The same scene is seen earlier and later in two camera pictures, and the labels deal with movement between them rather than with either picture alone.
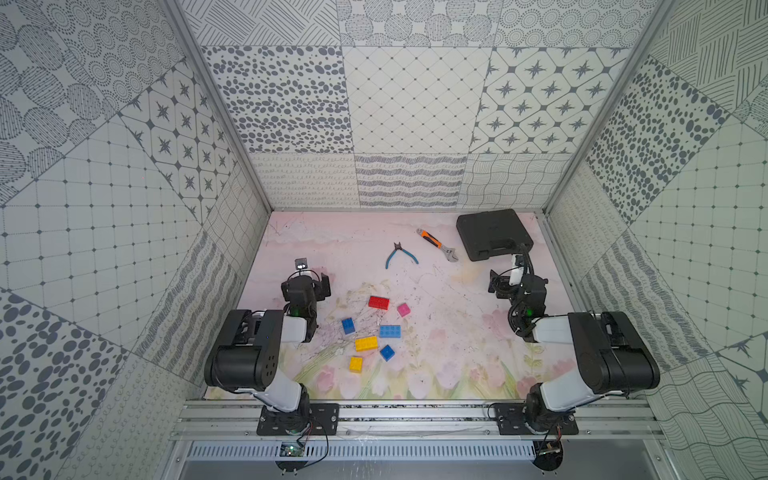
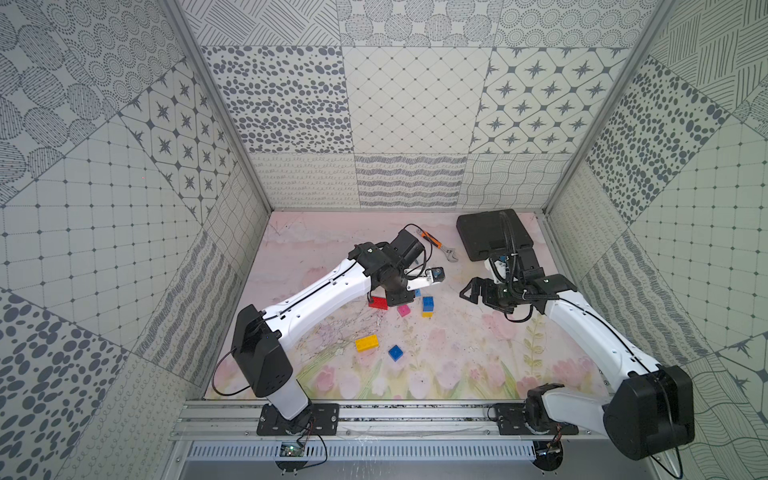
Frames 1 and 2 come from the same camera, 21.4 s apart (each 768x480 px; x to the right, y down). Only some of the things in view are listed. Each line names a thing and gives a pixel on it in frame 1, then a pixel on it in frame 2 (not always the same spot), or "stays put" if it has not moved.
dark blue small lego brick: (348, 325) to (428, 304)
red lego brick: (379, 302) stays put
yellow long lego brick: (368, 343) stays put
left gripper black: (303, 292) to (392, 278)
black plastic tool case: (492, 234) stays put
